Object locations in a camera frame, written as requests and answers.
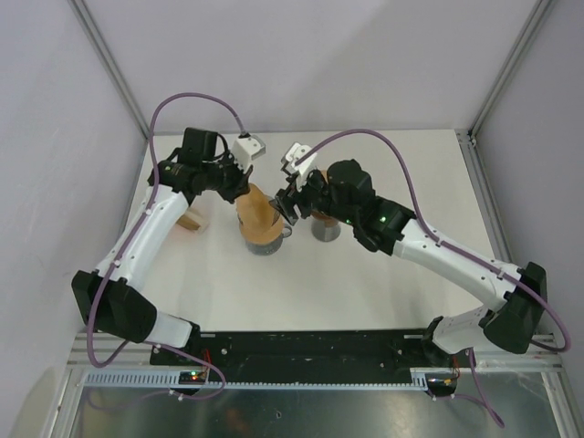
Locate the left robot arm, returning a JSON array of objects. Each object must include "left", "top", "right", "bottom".
[{"left": 71, "top": 128, "right": 266, "bottom": 365}]

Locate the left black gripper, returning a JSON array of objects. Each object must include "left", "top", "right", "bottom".
[{"left": 202, "top": 149, "right": 253, "bottom": 204}]

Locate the light wooden ring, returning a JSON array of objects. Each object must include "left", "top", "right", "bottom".
[{"left": 240, "top": 223, "right": 285, "bottom": 247}]

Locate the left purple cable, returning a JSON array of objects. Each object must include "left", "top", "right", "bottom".
[{"left": 86, "top": 92, "right": 250, "bottom": 410}]

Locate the clear glass pitcher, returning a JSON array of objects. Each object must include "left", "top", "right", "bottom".
[{"left": 245, "top": 224, "right": 293, "bottom": 256}]

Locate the purple cable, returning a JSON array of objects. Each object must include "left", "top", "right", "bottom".
[
  {"left": 294, "top": 129, "right": 574, "bottom": 428},
  {"left": 86, "top": 92, "right": 250, "bottom": 410}
]

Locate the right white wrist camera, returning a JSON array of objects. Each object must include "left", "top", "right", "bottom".
[{"left": 281, "top": 142, "right": 317, "bottom": 192}]

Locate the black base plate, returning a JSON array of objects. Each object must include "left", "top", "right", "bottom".
[{"left": 150, "top": 318, "right": 479, "bottom": 383}]

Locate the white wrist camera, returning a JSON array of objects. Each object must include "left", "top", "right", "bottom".
[
  {"left": 281, "top": 142, "right": 317, "bottom": 192},
  {"left": 230, "top": 134, "right": 266, "bottom": 172}
]

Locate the grey cable duct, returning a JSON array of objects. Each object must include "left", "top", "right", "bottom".
[{"left": 83, "top": 370, "right": 428, "bottom": 391}]

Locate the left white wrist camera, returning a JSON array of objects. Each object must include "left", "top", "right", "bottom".
[{"left": 230, "top": 134, "right": 266, "bottom": 172}]

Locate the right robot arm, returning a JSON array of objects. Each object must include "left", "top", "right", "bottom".
[{"left": 272, "top": 160, "right": 546, "bottom": 366}]

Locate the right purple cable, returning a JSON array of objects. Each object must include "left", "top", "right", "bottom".
[{"left": 294, "top": 129, "right": 574, "bottom": 428}]

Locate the coffee filter pack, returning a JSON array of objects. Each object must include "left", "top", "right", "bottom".
[{"left": 176, "top": 206, "right": 208, "bottom": 233}]

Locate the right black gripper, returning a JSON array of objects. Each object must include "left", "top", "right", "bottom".
[{"left": 269, "top": 166, "right": 358, "bottom": 226}]

